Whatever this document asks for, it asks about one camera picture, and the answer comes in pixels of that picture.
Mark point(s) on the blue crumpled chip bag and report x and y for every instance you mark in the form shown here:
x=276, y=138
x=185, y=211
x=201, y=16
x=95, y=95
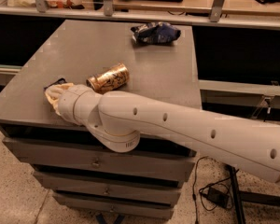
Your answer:
x=154, y=33

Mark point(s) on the blue rxbar blueberry wrapper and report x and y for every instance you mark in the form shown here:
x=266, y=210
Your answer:
x=54, y=82

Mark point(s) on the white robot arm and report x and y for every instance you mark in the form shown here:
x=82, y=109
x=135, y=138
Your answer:
x=118, y=118

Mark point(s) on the black power adapter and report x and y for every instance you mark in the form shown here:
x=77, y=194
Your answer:
x=217, y=197

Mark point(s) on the grey drawer cabinet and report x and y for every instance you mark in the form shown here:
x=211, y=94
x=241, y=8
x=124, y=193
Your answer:
x=81, y=172

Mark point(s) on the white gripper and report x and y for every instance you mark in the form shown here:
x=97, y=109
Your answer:
x=66, y=104

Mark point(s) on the grey metal railing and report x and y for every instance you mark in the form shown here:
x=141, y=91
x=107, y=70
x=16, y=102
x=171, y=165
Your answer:
x=223, y=13

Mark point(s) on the gold drink can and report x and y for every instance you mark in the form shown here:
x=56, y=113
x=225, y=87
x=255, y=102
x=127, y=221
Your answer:
x=111, y=79

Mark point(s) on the black metal floor stand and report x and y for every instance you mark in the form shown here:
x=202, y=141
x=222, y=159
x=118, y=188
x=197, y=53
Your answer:
x=240, y=196

